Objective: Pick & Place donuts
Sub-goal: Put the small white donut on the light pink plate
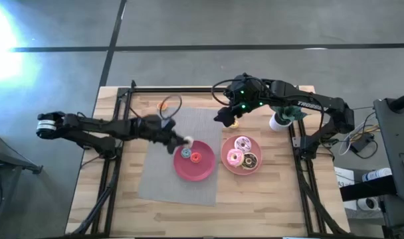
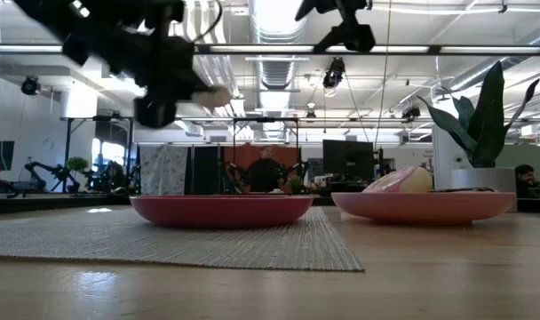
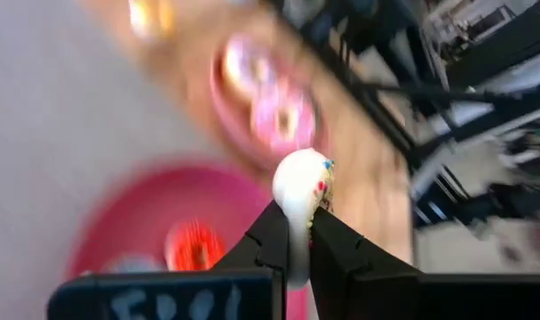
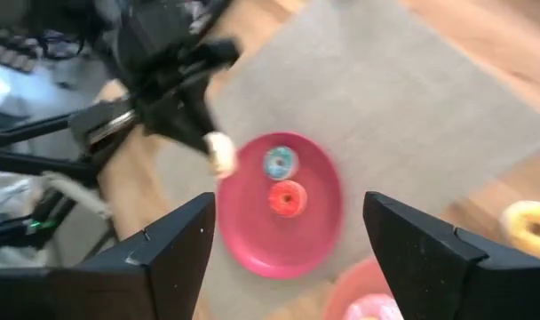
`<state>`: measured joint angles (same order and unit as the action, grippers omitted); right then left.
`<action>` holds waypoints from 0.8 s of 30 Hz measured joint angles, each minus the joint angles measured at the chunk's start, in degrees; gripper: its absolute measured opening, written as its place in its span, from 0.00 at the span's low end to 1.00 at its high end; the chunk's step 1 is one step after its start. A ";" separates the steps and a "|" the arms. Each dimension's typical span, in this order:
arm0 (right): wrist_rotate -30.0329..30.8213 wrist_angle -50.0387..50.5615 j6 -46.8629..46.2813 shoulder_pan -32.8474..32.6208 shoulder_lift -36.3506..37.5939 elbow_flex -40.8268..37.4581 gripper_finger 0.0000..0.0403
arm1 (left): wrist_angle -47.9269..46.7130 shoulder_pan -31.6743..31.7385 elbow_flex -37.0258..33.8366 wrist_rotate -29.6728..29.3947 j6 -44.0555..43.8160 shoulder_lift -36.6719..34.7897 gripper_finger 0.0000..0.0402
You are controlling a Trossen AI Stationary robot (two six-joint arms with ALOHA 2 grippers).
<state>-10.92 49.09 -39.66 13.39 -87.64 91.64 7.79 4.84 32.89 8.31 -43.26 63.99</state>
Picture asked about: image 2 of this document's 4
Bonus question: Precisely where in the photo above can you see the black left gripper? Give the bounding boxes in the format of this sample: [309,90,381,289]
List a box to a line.
[114,26,214,130]

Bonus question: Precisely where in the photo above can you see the small orange donut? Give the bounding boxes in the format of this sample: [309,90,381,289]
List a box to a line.
[194,84,234,110]

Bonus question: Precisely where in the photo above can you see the large pink donut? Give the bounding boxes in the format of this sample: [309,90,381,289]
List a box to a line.
[362,165,433,194]

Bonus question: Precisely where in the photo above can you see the patterned white cloth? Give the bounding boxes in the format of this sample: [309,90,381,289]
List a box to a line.
[139,145,189,196]

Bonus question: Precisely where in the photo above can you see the small potted background plant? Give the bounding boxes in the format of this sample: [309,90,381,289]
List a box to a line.
[65,156,89,193]

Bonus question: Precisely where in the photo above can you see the person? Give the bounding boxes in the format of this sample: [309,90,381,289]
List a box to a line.
[245,146,289,193]
[513,164,540,200]

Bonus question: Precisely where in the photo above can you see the red round plate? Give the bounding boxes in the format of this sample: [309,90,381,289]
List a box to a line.
[129,194,314,229]

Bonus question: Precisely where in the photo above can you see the grey woven placemat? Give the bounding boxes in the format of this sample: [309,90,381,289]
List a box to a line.
[0,206,365,273]

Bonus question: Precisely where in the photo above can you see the black ceiling spotlight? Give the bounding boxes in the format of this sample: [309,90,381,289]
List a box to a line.
[20,76,41,97]

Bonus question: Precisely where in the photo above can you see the black monitor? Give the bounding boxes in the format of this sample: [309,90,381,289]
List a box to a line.
[322,139,377,181]

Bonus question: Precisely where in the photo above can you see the pink round plate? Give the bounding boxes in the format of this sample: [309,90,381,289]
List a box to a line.
[330,190,518,226]

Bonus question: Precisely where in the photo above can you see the green snake plant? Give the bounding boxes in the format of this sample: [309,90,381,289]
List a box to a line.
[416,60,540,169]

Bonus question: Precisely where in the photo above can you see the white plant pot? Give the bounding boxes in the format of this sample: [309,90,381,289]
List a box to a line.
[450,166,519,212]

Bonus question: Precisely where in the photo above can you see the black aluminium table frame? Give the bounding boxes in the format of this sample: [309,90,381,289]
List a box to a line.
[0,43,540,57]

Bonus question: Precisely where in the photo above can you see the silver ventilation duct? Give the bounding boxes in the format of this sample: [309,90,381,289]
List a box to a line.
[247,0,309,134]

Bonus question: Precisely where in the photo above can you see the black hanging camera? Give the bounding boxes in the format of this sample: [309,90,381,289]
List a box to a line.
[322,56,346,90]

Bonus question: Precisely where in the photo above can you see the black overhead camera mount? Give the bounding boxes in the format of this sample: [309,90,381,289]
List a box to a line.
[295,0,377,53]

